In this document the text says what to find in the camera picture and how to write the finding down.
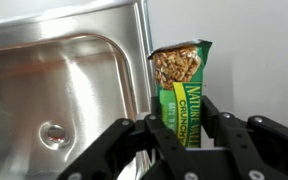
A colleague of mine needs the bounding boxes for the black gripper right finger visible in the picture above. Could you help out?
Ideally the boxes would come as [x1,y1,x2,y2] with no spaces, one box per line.
[202,96,288,180]

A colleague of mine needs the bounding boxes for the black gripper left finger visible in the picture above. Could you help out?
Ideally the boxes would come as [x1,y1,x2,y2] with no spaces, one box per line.
[57,115,198,180]

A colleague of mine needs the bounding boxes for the green granola bar packet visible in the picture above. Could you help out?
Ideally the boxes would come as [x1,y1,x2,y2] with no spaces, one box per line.
[149,40,212,148]

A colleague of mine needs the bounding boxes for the sink drain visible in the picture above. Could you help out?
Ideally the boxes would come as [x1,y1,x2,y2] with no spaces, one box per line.
[39,122,70,150]

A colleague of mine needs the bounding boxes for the stainless steel sink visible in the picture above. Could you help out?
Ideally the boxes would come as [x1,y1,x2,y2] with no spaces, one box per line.
[0,0,152,180]

